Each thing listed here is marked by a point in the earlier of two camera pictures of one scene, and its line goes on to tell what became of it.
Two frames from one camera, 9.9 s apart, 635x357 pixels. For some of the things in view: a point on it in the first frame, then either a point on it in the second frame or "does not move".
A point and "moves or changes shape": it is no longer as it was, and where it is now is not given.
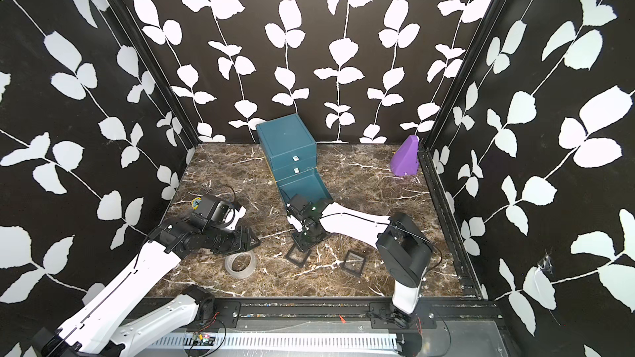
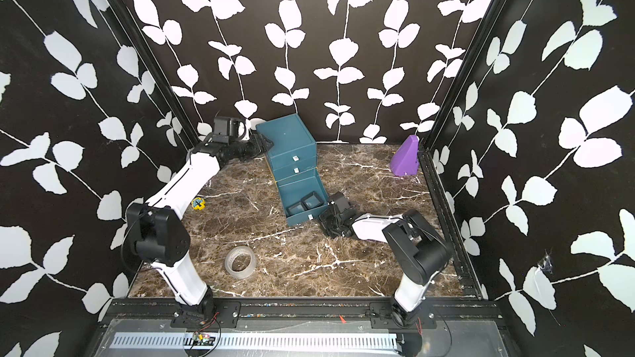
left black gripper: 243,240 → 260,145
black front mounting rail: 355,315 does not move
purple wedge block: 404,160 does not move
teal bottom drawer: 308,183 does not move
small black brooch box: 296,256 moves or changes shape
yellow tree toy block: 195,202 does not move
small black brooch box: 354,263 moves or changes shape
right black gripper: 300,244 → 322,218
